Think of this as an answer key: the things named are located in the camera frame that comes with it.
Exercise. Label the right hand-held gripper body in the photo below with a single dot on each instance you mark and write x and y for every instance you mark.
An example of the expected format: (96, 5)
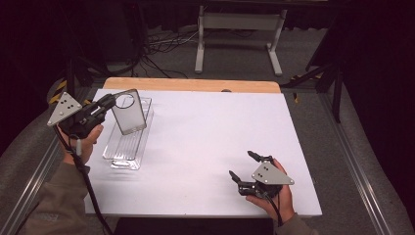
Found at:
(270, 176)

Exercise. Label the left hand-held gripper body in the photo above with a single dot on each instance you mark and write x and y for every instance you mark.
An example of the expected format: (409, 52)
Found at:
(64, 109)

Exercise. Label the clear phone case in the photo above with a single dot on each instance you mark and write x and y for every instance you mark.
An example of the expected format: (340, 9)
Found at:
(129, 117)

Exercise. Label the clear plastic tray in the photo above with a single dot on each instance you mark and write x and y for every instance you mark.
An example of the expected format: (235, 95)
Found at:
(128, 151)

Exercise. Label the person's right hand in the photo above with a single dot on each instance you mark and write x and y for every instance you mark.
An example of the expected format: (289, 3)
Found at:
(282, 204)

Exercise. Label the person's left hand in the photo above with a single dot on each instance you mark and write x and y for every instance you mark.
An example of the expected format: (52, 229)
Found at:
(81, 148)

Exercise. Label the yellow black hazard tape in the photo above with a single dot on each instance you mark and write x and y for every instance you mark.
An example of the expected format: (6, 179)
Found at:
(58, 88)

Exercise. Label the black metal stand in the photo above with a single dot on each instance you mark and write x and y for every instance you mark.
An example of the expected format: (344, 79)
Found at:
(70, 78)
(337, 88)

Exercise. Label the white board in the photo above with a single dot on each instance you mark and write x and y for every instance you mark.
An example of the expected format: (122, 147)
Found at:
(212, 137)

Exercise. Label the black panel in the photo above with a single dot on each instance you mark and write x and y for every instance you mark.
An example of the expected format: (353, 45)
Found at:
(195, 226)

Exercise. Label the wooden table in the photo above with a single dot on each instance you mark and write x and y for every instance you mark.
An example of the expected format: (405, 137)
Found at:
(182, 84)

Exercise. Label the white metal stand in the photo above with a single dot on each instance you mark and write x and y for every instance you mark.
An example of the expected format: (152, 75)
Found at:
(239, 21)

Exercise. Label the aluminium rail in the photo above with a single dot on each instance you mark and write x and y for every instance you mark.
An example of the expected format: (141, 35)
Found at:
(32, 176)
(352, 163)

